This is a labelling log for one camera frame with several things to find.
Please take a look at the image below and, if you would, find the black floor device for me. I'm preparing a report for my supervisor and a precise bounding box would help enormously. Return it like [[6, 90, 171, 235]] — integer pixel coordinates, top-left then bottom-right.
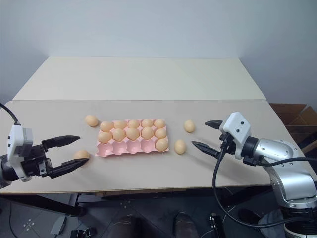
[[70, 229, 98, 238]]

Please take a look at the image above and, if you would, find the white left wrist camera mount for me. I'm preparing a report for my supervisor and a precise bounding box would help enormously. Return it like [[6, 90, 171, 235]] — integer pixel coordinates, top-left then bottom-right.
[[6, 124, 34, 183]]

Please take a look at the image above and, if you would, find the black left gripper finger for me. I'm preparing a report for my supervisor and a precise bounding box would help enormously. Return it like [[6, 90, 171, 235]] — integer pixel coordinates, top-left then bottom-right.
[[48, 157, 90, 179], [41, 135, 81, 152]]

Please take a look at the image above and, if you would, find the pink plastic egg tray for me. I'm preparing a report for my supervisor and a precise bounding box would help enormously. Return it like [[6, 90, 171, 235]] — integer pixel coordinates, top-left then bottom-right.
[[95, 119, 170, 158]]

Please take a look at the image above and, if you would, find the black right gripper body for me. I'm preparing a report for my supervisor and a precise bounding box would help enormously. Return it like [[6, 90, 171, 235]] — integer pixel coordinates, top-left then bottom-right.
[[218, 132, 236, 156]]

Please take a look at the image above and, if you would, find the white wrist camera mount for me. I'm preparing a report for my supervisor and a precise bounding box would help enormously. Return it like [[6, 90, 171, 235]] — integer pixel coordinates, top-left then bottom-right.
[[219, 111, 252, 160], [6, 124, 34, 183]]

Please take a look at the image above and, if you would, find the brown cardboard box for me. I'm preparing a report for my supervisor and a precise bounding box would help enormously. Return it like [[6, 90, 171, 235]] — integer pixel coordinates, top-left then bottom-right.
[[269, 103, 317, 152]]

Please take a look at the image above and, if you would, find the black box with white dots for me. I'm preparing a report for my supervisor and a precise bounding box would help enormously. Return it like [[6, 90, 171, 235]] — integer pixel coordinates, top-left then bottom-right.
[[209, 212, 224, 238]]

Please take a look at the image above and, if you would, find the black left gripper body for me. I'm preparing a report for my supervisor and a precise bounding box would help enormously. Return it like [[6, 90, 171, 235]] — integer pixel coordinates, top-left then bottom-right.
[[21, 143, 54, 179]]

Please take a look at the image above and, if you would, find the grey floor bracket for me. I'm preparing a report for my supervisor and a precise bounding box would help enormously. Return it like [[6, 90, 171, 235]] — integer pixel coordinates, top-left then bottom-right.
[[50, 215, 66, 235]]

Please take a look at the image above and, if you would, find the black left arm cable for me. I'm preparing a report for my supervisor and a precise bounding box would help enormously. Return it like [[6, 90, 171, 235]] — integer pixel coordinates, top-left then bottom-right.
[[0, 102, 22, 127]]

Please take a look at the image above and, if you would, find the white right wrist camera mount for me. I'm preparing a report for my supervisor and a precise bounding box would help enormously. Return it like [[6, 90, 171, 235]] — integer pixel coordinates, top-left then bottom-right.
[[219, 111, 252, 160]]

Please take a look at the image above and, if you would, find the black table frame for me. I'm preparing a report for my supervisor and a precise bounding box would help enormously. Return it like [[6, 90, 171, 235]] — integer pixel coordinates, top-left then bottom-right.
[[0, 185, 273, 217]]

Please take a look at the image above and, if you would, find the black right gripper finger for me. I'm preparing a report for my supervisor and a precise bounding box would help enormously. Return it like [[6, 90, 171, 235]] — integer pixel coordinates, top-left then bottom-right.
[[204, 120, 224, 130], [191, 141, 221, 159]]

